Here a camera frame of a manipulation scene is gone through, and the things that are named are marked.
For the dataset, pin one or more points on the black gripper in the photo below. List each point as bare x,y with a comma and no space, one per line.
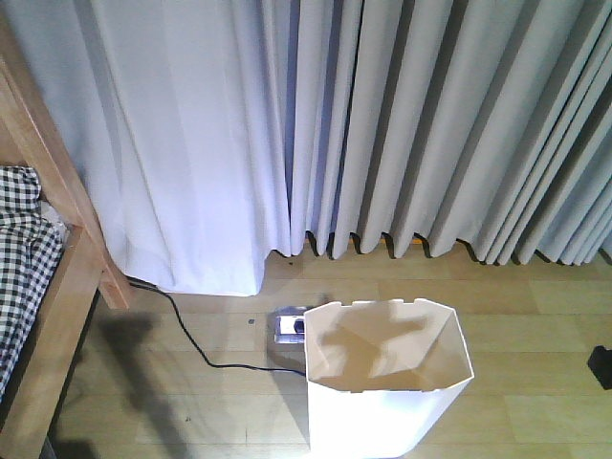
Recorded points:
600,365

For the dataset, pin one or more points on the white plastic trash bin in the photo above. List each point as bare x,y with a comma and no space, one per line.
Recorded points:
380,374

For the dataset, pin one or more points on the silver floor outlet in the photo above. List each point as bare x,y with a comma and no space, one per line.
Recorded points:
285,327

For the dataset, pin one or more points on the light grey curtain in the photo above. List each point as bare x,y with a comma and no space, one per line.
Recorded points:
210,133

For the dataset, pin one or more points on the black white checkered bedding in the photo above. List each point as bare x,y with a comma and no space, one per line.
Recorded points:
31,248

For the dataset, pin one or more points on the wooden bed frame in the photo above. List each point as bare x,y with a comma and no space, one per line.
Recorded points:
29,137

